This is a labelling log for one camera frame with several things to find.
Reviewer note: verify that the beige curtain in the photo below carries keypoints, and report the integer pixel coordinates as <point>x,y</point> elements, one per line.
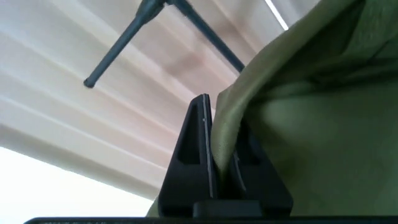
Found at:
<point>77,124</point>

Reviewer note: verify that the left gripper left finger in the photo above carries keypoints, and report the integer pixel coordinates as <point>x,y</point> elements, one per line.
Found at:
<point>189,180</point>

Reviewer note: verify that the black clothes rack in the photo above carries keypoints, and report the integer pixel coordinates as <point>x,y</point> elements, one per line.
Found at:
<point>124,37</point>

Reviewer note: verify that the green long-sleeved shirt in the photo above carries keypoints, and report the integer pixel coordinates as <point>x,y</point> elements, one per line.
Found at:
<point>326,140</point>

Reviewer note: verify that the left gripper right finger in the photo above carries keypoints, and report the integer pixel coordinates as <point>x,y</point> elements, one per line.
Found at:
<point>258,186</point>

